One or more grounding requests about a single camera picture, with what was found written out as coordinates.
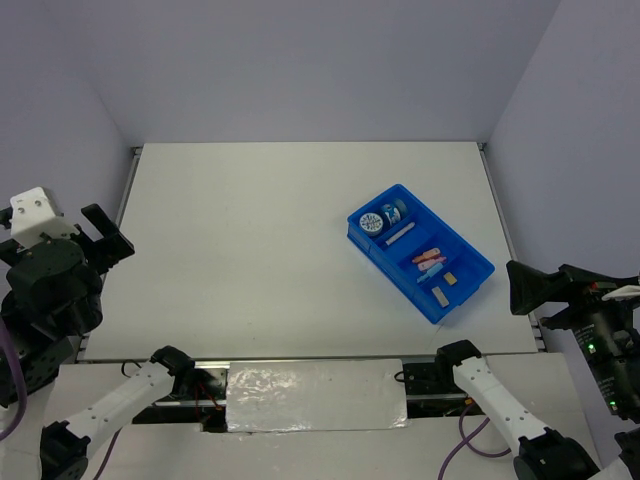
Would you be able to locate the tan small eraser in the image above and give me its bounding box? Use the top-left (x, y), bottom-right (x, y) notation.
top-left (444, 272), bottom-right (458, 286)

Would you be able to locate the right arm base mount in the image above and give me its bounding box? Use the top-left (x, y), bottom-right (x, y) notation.
top-left (394, 362), bottom-right (472, 419)

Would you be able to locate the silver foil sheet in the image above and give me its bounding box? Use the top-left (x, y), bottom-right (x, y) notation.
top-left (226, 359), bottom-right (408, 433)

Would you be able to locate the orange translucent clip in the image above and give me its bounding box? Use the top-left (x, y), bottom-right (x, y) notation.
top-left (412, 248), bottom-right (441, 264)

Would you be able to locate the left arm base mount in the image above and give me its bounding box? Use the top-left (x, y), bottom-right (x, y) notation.
top-left (132, 365), bottom-right (229, 433)

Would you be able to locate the blue patterned jar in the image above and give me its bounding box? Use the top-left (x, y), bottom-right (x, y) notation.
top-left (358, 212), bottom-right (385, 237)
top-left (380, 198), bottom-right (408, 227)

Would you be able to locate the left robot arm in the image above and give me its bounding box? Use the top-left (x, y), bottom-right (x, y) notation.
top-left (1, 187), bottom-right (196, 479)

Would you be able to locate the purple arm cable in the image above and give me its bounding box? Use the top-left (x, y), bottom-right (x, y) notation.
top-left (437, 402), bottom-right (514, 480)
top-left (0, 319), bottom-right (121, 480)

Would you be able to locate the blue white marker pen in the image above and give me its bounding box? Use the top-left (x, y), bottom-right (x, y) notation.
top-left (385, 222), bottom-right (415, 246)

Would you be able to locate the blue translucent clip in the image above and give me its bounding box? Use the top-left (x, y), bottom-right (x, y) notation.
top-left (416, 263), bottom-right (444, 284)

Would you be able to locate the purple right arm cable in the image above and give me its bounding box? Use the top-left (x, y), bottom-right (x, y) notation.
top-left (437, 402), bottom-right (514, 480)

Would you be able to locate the blue compartment tray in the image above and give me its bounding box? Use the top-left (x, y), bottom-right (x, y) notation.
top-left (347, 184), bottom-right (495, 324)

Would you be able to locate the pink translucent clip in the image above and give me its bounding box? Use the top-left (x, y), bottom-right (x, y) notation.
top-left (417, 256), bottom-right (447, 271)

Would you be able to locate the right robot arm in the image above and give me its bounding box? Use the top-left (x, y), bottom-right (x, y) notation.
top-left (434, 260), bottom-right (639, 479)

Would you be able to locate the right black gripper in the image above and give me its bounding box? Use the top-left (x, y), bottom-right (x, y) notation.
top-left (504, 251), bottom-right (640, 408)

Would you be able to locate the grey rectangular eraser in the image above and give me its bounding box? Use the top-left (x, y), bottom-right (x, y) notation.
top-left (432, 287), bottom-right (450, 308)

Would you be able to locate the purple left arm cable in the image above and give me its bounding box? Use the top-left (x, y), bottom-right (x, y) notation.
top-left (0, 319), bottom-right (121, 480)

